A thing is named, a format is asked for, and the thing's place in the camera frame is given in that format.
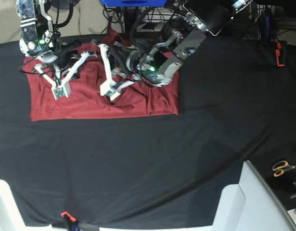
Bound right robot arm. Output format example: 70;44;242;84
16;0;97;99

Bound orange and black clamp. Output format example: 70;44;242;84
275;40;287;67

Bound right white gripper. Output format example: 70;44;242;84
32;40;98;100

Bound blue plastic box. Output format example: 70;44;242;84
101;0;167;7

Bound orange and blue clamp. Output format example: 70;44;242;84
60;211;81;231

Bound red long-sleeve T-shirt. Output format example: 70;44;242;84
26;57;179;121

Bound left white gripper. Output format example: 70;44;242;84
98;41;138;101

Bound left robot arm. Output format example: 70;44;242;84
99;0;251;101

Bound yellow-handled scissors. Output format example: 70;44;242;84
272;160;296;177

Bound black table cloth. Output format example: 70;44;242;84
0;37;296;229

